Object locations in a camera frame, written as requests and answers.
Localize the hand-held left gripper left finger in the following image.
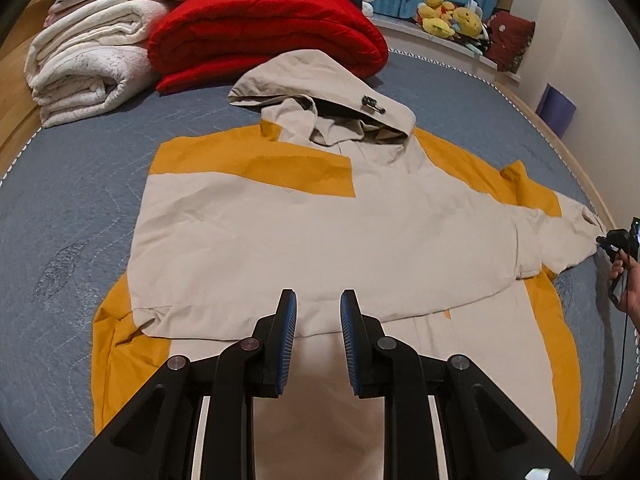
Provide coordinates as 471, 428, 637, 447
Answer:
62, 288, 299, 480

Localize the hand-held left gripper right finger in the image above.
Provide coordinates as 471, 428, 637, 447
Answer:
340, 288, 583, 480

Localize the beige and yellow hooded jacket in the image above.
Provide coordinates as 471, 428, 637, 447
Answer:
91, 50, 607, 468

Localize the person's right hand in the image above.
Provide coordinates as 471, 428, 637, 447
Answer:
611, 255, 640, 317

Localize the purple box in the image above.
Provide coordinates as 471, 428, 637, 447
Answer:
537, 84, 577, 139

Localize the dark red cushion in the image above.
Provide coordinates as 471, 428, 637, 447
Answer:
484, 10, 536, 74

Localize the grey-blue quilted bed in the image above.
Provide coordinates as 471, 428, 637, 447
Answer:
0, 45, 637, 477

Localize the yellow plush toy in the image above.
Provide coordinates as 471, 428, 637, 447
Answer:
422, 17, 457, 41
416, 0, 457, 22
454, 4, 485, 36

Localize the red folded blanket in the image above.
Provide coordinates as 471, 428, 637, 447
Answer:
147, 0, 390, 94

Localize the white fleece folded blanket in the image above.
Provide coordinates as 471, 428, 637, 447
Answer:
27, 0, 173, 128

